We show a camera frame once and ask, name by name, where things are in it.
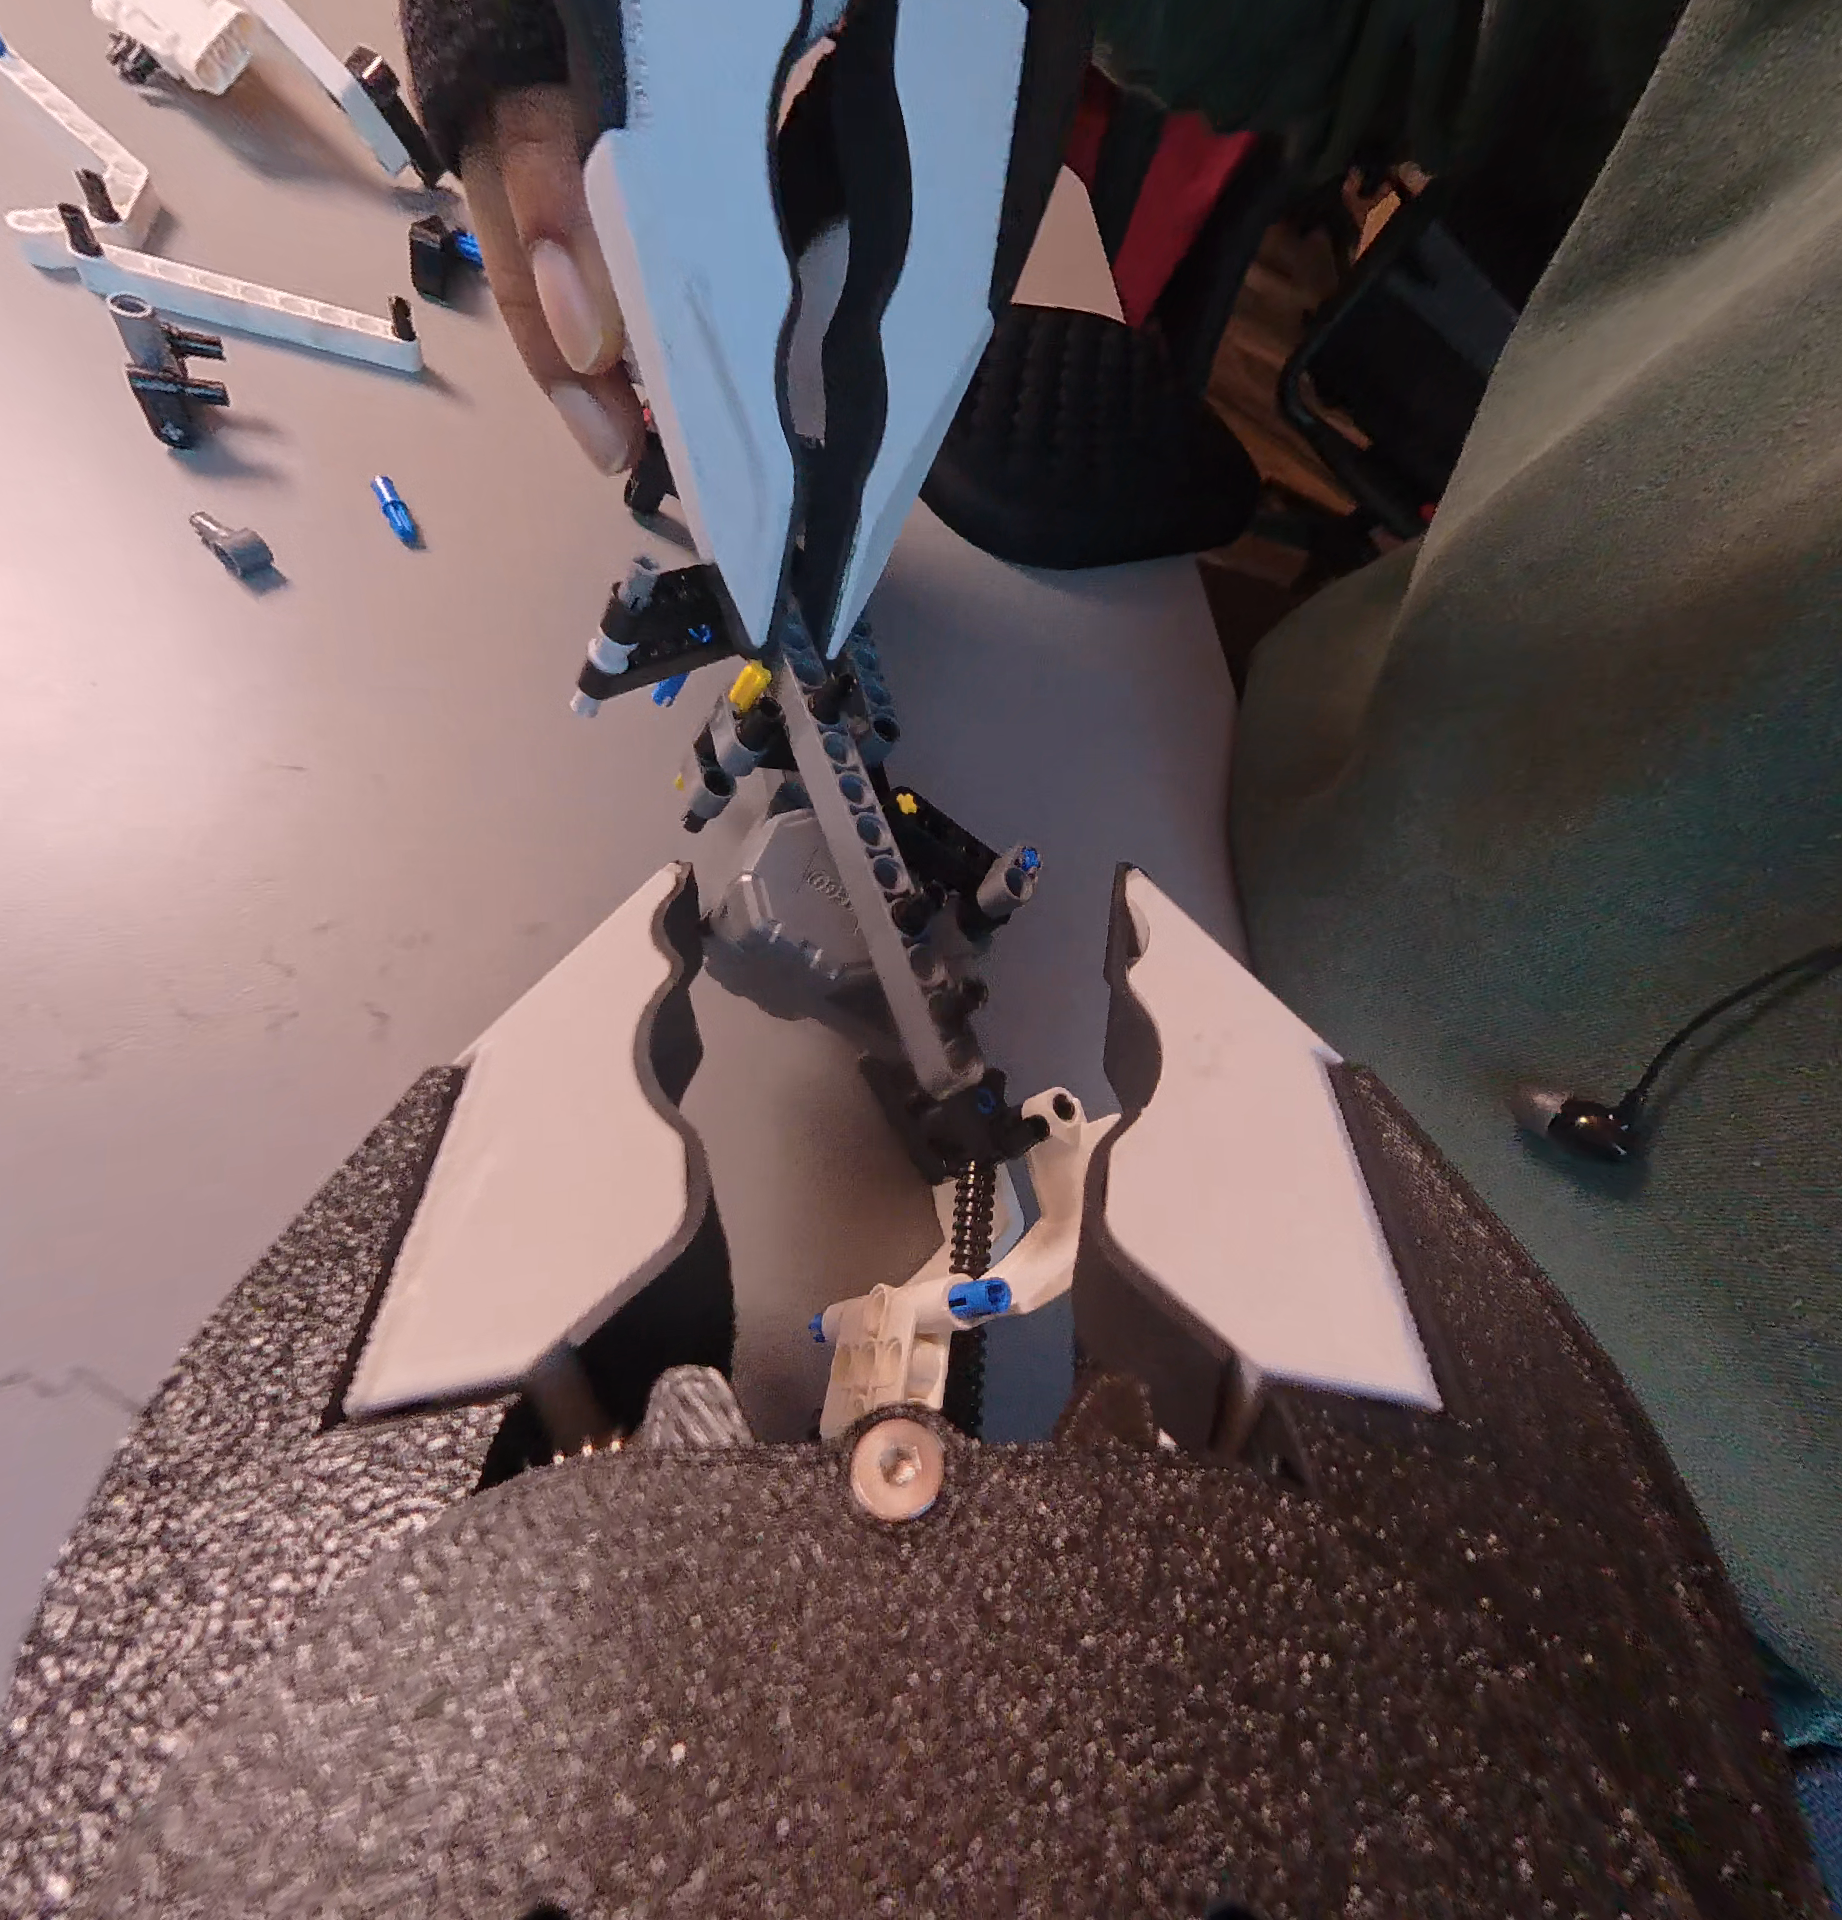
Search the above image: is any person's leg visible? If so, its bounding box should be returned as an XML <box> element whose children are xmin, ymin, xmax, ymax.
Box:
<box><xmin>1760</xmin><ymin>1680</ymin><xmax>1842</xmax><ymax>1920</ymax></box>

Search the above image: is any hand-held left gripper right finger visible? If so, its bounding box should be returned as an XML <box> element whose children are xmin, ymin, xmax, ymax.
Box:
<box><xmin>1068</xmin><ymin>862</ymin><xmax>1448</xmax><ymax>1455</ymax></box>

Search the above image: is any black toy truck chassis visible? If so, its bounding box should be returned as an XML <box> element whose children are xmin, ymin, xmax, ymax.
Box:
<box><xmin>567</xmin><ymin>435</ymin><xmax>1125</xmax><ymax>1443</ymax></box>

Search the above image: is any grey desk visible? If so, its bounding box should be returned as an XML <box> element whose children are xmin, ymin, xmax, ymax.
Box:
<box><xmin>0</xmin><ymin>0</ymin><xmax>1253</xmax><ymax>1772</ymax></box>

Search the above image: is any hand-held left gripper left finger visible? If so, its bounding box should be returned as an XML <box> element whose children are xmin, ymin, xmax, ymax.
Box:
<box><xmin>340</xmin><ymin>862</ymin><xmax>739</xmax><ymax>1449</ymax></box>

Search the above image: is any red plastic chair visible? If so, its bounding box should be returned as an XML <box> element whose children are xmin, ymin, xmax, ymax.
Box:
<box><xmin>1063</xmin><ymin>76</ymin><xmax>1260</xmax><ymax>323</ymax></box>

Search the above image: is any white panel assembly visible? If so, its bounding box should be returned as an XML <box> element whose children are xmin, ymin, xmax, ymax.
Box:
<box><xmin>92</xmin><ymin>0</ymin><xmax>458</xmax><ymax>188</ymax></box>

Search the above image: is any dark pin connector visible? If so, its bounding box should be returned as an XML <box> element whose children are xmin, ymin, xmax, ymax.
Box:
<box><xmin>105</xmin><ymin>291</ymin><xmax>233</xmax><ymax>450</ymax></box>

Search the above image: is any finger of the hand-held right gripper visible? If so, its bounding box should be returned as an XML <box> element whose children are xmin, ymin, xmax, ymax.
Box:
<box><xmin>580</xmin><ymin>0</ymin><xmax>817</xmax><ymax>658</ymax></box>
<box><xmin>808</xmin><ymin>0</ymin><xmax>1035</xmax><ymax>645</ymax></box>

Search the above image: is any black connector with blue pin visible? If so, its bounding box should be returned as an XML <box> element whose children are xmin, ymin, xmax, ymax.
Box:
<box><xmin>408</xmin><ymin>214</ymin><xmax>488</xmax><ymax>303</ymax></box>

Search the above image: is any white angled beam assembly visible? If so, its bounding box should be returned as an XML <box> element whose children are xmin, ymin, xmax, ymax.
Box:
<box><xmin>0</xmin><ymin>0</ymin><xmax>429</xmax><ymax>377</ymax></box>

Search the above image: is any person's right hand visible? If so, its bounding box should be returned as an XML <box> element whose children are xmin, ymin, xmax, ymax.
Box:
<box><xmin>460</xmin><ymin>127</ymin><xmax>668</xmax><ymax>479</ymax></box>

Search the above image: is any black earphone cable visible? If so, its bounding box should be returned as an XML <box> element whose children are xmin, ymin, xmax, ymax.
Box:
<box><xmin>1512</xmin><ymin>937</ymin><xmax>1842</xmax><ymax>1164</ymax></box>

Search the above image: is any long grey holed beam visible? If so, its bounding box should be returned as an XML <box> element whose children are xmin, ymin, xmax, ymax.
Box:
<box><xmin>763</xmin><ymin>652</ymin><xmax>998</xmax><ymax>1097</ymax></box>

